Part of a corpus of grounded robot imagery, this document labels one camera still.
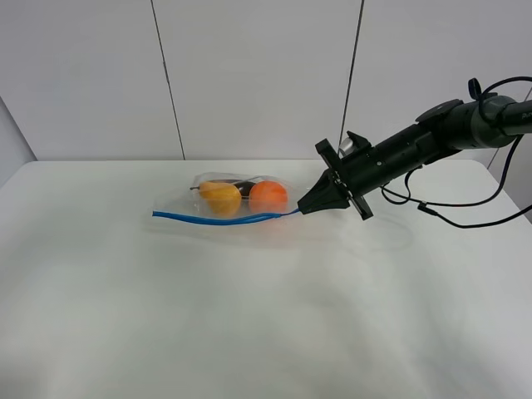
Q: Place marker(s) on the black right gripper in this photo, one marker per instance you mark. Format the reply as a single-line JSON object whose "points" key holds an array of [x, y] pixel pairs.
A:
{"points": [[348, 179]]}

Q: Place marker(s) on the clear zip bag blue strip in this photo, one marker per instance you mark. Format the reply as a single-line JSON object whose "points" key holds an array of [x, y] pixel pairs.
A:
{"points": [[186, 205]]}

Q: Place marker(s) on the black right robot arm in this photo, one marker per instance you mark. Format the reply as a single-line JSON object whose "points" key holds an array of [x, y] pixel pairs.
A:
{"points": [[441, 132]]}

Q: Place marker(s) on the orange fruit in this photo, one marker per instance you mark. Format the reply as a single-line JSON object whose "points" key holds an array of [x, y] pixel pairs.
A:
{"points": [[268, 197]]}

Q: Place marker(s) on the dark purple eggplant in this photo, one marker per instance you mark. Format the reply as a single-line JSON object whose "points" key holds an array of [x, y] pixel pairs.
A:
{"points": [[244, 186]]}

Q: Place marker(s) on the yellow pear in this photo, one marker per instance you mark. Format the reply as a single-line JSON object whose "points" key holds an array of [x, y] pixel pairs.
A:
{"points": [[223, 199]]}

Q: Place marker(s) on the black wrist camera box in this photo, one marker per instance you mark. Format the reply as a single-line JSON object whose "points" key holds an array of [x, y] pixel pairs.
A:
{"points": [[352, 143]]}

